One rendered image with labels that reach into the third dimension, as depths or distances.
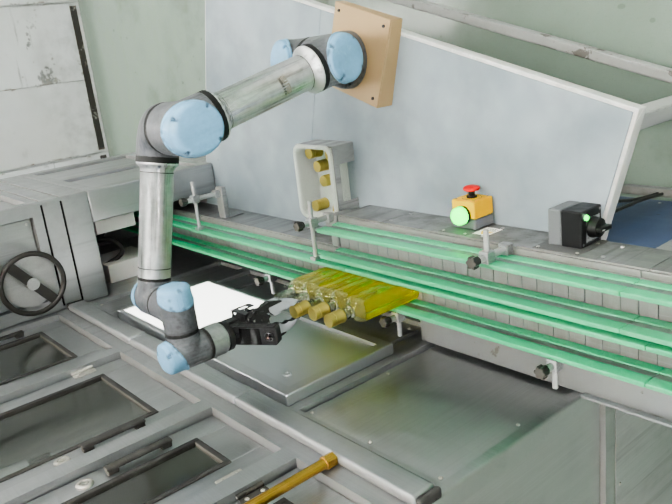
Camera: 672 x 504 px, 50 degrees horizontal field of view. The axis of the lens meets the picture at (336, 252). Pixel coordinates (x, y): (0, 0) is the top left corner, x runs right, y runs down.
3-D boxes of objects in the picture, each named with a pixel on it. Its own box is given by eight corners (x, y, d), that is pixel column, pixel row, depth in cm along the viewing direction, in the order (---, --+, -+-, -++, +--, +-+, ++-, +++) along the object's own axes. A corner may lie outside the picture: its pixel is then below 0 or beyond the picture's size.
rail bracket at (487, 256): (502, 251, 161) (463, 268, 153) (500, 219, 159) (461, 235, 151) (517, 254, 158) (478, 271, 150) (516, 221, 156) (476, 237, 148)
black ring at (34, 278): (68, 301, 244) (3, 322, 231) (53, 241, 238) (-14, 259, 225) (73, 304, 240) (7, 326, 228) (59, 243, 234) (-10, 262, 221)
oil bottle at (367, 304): (404, 293, 189) (343, 320, 176) (402, 273, 187) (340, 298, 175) (420, 298, 185) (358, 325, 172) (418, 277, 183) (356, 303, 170)
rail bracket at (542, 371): (568, 371, 156) (531, 395, 148) (567, 342, 154) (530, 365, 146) (584, 376, 153) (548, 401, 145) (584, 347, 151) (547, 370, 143)
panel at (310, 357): (210, 286, 250) (118, 318, 230) (208, 278, 249) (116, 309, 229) (394, 353, 183) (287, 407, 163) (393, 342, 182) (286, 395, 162)
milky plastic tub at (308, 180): (322, 210, 227) (300, 216, 222) (313, 138, 220) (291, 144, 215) (359, 216, 214) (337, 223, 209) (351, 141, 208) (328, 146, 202)
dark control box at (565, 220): (569, 234, 161) (548, 244, 156) (569, 199, 159) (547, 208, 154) (604, 239, 155) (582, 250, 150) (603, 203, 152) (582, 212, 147)
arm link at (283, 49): (304, 39, 191) (260, 40, 183) (335, 34, 181) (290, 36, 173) (307, 85, 194) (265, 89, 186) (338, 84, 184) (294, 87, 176)
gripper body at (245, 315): (250, 300, 177) (208, 317, 170) (271, 307, 171) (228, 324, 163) (255, 329, 179) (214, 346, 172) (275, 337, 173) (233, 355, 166)
